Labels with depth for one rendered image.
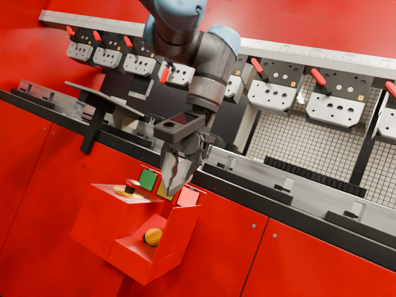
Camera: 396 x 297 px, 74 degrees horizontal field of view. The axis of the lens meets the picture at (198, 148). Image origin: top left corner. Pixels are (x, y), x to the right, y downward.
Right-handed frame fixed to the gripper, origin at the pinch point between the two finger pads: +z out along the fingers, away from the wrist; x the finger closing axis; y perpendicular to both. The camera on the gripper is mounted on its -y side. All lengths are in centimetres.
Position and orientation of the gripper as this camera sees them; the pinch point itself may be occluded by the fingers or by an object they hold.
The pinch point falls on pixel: (168, 191)
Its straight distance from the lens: 55.6
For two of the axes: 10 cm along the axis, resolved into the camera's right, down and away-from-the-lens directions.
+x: -8.7, -3.2, 3.8
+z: -3.2, 9.5, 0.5
